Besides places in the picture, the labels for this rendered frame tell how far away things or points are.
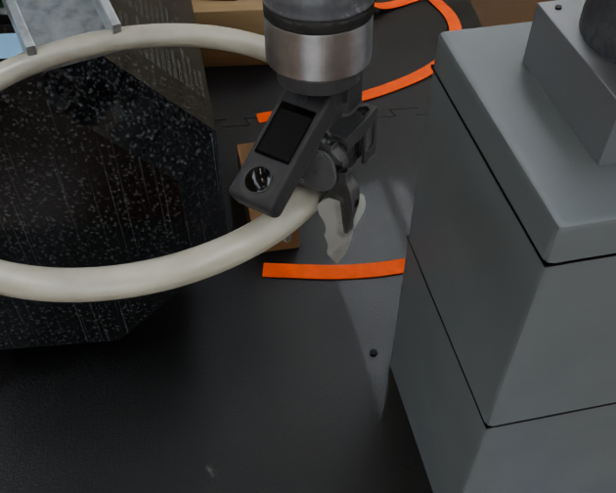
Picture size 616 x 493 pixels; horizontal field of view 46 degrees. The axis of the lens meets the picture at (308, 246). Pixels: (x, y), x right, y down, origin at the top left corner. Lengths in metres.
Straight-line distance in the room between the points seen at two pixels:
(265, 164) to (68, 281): 0.19
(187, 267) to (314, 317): 1.12
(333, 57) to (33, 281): 0.31
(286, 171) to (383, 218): 1.36
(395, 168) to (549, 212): 1.31
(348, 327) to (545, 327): 0.83
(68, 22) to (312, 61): 0.55
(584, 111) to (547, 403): 0.44
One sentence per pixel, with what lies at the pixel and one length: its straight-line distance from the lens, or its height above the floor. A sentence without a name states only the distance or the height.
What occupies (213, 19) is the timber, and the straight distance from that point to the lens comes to 2.44.
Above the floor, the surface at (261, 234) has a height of 0.93.
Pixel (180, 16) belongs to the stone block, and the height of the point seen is 0.62.
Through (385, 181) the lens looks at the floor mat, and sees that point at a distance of 2.08.
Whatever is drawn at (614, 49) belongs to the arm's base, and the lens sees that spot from 0.91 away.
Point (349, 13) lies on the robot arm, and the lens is 0.58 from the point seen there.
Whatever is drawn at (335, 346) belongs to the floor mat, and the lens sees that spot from 1.69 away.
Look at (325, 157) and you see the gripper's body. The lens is 0.65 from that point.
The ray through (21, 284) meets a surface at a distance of 0.67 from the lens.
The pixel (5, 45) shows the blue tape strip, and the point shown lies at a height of 0.78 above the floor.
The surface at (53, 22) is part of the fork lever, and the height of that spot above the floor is 0.88.
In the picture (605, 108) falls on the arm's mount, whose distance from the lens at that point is 0.88.
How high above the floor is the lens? 1.40
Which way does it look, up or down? 47 degrees down
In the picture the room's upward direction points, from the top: straight up
